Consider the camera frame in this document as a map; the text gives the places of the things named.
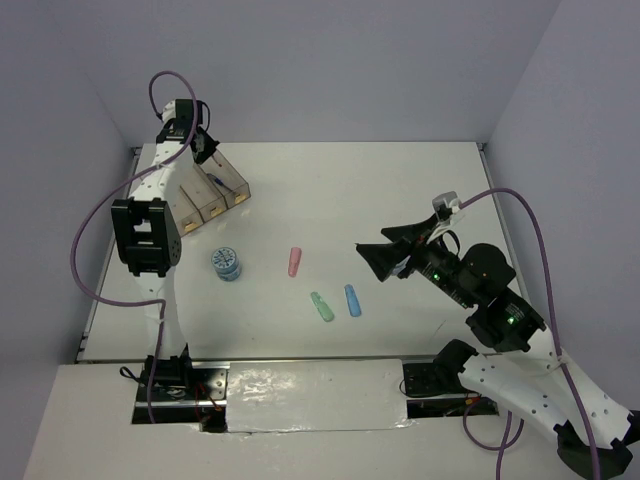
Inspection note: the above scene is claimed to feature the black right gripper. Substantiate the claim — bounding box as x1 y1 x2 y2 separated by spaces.
353 212 473 306

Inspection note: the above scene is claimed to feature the blue gel pen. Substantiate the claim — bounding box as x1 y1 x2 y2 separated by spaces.
206 173 234 192

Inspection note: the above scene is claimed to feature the blue correction tape case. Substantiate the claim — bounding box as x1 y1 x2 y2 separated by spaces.
344 284 362 317

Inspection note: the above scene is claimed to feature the green correction tape case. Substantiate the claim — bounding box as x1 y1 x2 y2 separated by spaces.
310 291 335 322

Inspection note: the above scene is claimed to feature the blue ink jar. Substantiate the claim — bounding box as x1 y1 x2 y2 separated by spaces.
211 247 242 282
392 263 406 276

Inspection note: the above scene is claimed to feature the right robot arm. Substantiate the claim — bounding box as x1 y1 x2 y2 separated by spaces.
356 217 639 479

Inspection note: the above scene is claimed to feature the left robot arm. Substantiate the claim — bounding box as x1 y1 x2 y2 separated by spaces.
111 99 208 361

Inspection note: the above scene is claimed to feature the clear three-compartment organizer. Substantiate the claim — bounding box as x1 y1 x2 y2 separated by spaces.
171 148 251 237

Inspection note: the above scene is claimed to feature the silver tape sheet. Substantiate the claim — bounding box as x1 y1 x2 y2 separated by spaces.
226 359 411 433

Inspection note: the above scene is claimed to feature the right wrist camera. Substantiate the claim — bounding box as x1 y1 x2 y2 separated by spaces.
428 191 464 242

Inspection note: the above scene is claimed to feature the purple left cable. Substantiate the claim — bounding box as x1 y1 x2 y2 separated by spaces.
70 71 199 426

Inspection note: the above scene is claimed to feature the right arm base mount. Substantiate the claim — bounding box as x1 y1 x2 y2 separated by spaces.
399 340 482 419

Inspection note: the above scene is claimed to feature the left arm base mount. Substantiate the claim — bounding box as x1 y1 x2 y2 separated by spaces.
119 350 229 433

